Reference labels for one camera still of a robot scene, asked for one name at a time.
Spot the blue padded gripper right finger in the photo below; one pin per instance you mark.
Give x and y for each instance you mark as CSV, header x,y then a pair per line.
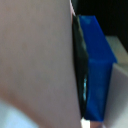
x,y
98,73

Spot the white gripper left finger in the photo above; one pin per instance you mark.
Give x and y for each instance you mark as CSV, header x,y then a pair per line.
x,y
11,116

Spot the pink plastic cup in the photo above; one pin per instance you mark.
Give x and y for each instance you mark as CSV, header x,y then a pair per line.
x,y
36,53

